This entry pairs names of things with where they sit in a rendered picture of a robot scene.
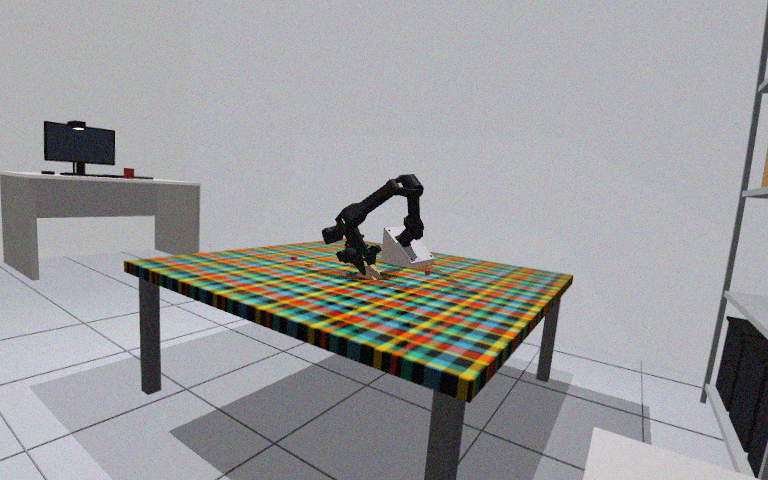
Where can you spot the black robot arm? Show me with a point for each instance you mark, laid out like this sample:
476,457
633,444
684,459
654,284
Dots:
354,214

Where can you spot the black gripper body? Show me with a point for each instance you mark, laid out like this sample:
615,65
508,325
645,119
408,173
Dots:
357,246

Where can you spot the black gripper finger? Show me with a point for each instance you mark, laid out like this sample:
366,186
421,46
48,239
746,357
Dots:
371,259
358,262

